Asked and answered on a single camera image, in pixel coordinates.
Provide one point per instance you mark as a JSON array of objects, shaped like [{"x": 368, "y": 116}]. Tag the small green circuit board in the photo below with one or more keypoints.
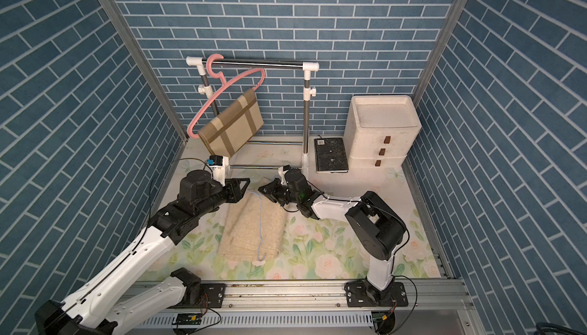
[{"x": 188, "y": 319}]

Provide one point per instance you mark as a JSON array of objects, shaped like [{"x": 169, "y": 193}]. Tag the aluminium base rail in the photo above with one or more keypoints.
[{"x": 435, "y": 306}]

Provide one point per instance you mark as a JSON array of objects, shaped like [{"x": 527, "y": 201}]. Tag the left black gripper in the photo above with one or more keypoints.
[{"x": 233, "y": 188}]

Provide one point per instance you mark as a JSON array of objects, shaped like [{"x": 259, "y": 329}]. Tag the beige scarf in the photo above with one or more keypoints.
[{"x": 240, "y": 237}]

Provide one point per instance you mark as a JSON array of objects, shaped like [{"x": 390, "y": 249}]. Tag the brown plaid scarf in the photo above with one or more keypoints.
[{"x": 233, "y": 127}]

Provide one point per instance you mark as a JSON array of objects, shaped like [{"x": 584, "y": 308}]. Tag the white drawer cabinet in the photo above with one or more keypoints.
[{"x": 380, "y": 131}]

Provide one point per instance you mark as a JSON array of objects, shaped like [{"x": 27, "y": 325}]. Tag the blue wire clothes hanger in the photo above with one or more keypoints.
[{"x": 260, "y": 258}]

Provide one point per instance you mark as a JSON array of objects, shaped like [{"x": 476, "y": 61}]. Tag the metal clothes rack white joints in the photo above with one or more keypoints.
[{"x": 220, "y": 74}]

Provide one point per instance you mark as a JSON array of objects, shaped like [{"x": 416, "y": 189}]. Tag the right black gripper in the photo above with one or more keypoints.
[{"x": 275, "y": 187}]

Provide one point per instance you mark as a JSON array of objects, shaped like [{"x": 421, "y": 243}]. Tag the black digital scale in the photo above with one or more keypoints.
[{"x": 330, "y": 155}]

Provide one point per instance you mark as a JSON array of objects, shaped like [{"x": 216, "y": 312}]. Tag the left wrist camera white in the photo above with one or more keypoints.
[{"x": 219, "y": 166}]

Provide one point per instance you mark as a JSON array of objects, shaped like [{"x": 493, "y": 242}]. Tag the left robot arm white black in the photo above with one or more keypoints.
[{"x": 96, "y": 308}]

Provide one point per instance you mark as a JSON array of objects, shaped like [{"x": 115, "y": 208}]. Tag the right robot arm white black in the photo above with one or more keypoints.
[{"x": 378, "y": 228}]

